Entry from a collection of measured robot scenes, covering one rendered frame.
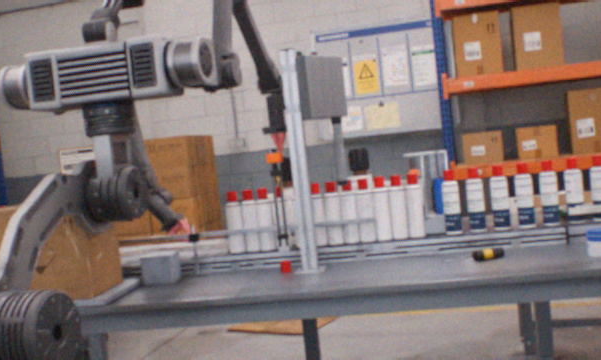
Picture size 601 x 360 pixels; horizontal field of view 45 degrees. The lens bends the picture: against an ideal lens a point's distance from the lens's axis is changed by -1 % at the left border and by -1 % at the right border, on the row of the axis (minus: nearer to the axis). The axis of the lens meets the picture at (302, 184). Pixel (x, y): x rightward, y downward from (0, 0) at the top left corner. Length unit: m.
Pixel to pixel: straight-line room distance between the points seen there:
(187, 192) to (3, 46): 3.38
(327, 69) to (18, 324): 1.19
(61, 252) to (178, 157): 3.74
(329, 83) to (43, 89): 0.82
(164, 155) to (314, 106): 3.74
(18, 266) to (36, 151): 6.48
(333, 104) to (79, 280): 0.90
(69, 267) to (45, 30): 6.18
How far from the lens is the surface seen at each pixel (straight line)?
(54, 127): 8.05
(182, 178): 5.78
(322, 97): 2.19
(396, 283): 1.90
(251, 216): 2.36
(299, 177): 2.18
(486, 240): 2.30
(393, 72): 6.68
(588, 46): 6.83
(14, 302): 1.57
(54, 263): 2.13
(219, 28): 2.14
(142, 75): 1.88
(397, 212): 2.31
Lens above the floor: 1.21
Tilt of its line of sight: 3 degrees down
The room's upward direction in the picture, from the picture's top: 6 degrees counter-clockwise
